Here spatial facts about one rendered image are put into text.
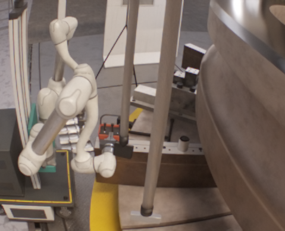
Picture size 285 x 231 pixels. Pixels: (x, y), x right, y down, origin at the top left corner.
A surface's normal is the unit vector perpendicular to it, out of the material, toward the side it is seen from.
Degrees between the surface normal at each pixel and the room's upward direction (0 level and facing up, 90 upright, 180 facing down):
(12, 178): 90
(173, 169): 90
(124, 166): 90
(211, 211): 0
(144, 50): 90
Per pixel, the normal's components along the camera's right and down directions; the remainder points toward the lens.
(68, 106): -0.08, 0.48
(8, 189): 0.21, 0.56
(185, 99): -0.37, 0.48
